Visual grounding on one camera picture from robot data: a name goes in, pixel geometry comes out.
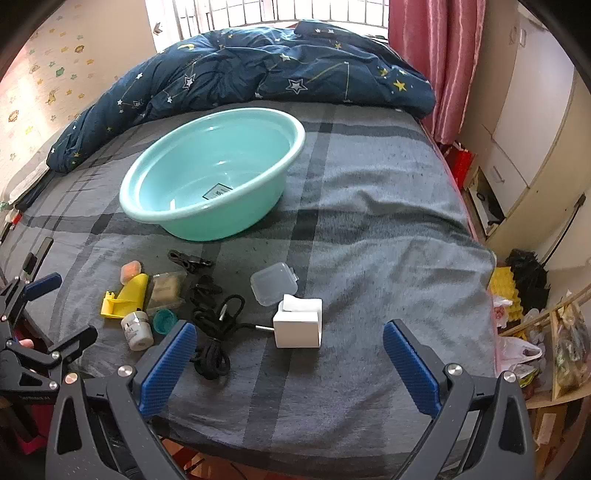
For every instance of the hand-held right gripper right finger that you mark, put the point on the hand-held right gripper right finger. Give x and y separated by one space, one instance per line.
411 369

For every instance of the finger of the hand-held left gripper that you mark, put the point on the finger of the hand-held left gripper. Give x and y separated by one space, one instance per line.
44 282
78 342

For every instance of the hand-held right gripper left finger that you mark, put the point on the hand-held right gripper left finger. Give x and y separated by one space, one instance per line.
168 364

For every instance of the small white bottle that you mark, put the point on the small white bottle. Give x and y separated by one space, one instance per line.
138 334

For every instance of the teal bottle cap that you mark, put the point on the teal bottle cap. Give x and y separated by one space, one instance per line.
164 321

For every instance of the yellow plastic part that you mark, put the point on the yellow plastic part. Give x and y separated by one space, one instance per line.
131 295

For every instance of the clear snack packet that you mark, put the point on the clear snack packet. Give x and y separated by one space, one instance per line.
165 288

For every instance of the clear case with orange earplugs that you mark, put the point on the clear case with orange earplugs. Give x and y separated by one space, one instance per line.
131 271

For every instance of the clear plastic box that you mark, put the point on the clear plastic box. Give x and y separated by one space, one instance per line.
272 284

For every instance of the teal plastic basin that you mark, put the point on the teal plastic basin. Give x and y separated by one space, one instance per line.
184 175

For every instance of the person's left hand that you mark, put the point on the person's left hand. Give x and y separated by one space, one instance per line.
26 344

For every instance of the black phone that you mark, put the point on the black phone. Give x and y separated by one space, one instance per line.
44 249
30 265

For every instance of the white pillow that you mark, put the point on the white pillow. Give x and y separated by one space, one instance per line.
27 180

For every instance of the white plastic bag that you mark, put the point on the white plastic bag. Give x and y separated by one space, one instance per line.
517 350

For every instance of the yellow egg-crate foam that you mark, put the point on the yellow egg-crate foam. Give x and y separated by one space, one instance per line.
501 284

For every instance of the black egg-crate foam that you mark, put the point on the black egg-crate foam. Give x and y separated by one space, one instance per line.
528 277

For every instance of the grey plaid bedsheet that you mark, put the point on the grey plaid bedsheet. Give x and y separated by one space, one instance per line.
369 221

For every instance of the packed clear bag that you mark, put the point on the packed clear bag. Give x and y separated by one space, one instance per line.
570 350

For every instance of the wooden rack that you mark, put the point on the wooden rack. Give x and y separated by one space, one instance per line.
565 300

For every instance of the black stick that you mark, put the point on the black stick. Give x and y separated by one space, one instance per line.
565 226

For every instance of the red bag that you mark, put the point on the red bag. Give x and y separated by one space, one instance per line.
461 161

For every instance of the white wardrobe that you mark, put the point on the white wardrobe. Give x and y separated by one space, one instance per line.
531 115

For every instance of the navy star-print quilt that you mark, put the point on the navy star-print quilt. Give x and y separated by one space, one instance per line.
231 69

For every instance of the pink curtain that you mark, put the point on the pink curtain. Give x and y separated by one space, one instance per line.
434 55

